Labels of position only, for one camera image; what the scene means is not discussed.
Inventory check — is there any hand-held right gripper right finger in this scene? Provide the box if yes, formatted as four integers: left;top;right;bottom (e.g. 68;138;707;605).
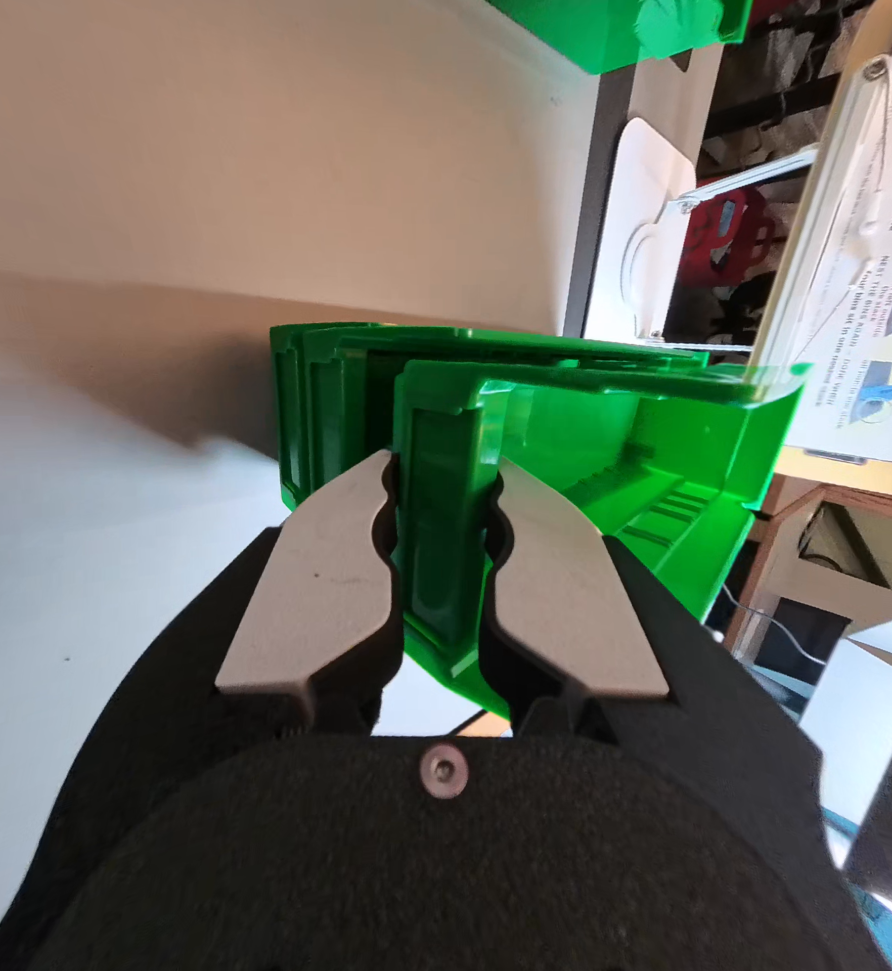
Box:
478;455;672;700

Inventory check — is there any grey tape strip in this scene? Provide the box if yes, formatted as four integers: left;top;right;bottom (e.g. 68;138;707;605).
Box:
563;72;637;340

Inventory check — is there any white plywood box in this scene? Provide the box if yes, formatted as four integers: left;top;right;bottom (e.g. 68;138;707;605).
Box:
798;616;892;869

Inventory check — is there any red plastic container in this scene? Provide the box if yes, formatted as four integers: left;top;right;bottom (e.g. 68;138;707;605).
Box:
677;186;784;289

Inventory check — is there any wooden clipboard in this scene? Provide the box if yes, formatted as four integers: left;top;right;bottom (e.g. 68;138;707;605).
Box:
749;0;892;503

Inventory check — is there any long wooden table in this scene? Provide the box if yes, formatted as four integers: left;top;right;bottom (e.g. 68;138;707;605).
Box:
723;484;892;661

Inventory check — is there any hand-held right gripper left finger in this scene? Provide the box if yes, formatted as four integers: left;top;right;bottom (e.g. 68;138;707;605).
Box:
214;450;405;702

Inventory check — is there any white display stand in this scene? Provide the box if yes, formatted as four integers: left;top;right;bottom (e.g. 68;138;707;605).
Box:
583;53;892;373

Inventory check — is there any light grey desk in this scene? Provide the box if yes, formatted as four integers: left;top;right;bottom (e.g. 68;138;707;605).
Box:
0;0;724;964

